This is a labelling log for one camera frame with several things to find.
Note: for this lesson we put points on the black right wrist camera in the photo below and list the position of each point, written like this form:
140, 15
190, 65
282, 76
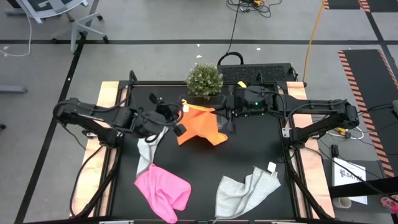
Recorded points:
269, 99

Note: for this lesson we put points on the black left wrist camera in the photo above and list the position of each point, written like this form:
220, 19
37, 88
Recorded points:
166, 110

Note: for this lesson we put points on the small black device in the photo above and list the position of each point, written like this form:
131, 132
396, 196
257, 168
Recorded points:
335, 151

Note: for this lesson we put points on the wooden table side board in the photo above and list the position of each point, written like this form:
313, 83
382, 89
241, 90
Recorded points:
297, 88
107, 93

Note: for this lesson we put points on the small orange striped floor mat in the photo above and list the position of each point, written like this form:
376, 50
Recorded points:
342, 3

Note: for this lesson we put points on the clear plastic bin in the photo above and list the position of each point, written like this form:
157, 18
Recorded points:
222, 119

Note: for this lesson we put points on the orange microfiber towel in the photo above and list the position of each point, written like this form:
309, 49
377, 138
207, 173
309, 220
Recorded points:
202, 124

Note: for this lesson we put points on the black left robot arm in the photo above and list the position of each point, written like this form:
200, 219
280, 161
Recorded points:
77, 109

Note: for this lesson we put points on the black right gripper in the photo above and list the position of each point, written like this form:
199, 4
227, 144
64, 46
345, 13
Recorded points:
245, 102

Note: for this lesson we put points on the grey waffle towel with tag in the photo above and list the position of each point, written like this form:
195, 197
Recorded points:
239, 196

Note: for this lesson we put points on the black aluminium table frame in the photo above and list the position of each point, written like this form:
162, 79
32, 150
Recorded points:
149, 83

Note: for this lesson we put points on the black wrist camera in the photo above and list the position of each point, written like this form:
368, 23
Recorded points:
166, 110
269, 99

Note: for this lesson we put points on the black perforated computer case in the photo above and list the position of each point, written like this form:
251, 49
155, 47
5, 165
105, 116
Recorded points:
255, 73

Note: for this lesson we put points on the pink microfiber towel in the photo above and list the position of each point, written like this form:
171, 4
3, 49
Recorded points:
161, 193

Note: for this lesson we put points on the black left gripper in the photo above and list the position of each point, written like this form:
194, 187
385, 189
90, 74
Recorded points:
150, 124

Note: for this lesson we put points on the beige tape roll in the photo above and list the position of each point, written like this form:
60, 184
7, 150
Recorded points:
335, 203

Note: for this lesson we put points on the grey desk foot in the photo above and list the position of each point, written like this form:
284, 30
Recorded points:
12, 89

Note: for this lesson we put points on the large orange striped floor mat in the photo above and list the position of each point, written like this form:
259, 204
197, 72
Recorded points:
370, 87

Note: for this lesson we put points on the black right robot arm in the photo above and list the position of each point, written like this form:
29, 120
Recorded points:
326, 107

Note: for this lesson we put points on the artificial green potted plant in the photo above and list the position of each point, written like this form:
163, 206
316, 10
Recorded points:
203, 79

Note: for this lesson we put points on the black bar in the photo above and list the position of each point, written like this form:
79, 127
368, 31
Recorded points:
367, 186

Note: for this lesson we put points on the pink object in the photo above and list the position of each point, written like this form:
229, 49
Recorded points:
390, 203

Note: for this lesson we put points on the yellow plug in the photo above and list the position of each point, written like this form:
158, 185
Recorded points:
341, 132

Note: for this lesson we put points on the small yellow tag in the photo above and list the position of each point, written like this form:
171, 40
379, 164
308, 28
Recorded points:
242, 84

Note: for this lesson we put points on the white printed booklet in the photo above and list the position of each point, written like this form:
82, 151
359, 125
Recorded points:
345, 168

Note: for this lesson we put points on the grey office chair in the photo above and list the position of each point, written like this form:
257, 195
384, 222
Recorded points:
75, 31

